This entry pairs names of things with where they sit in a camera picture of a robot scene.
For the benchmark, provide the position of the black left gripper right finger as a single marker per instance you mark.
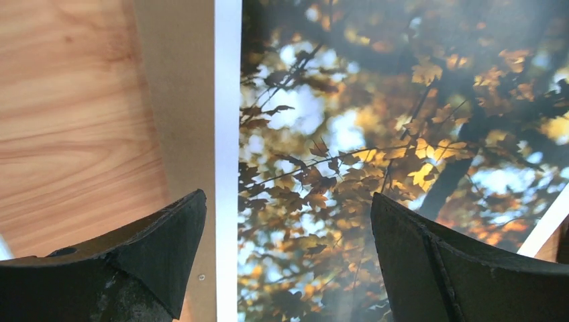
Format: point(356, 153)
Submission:
point(433, 273)

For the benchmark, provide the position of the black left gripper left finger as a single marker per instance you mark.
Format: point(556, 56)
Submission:
point(138, 272)

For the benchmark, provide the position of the autumn leaves photo print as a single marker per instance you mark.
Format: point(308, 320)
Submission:
point(458, 110)

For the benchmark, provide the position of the brown cardboard backing board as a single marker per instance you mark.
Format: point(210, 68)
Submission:
point(177, 42)

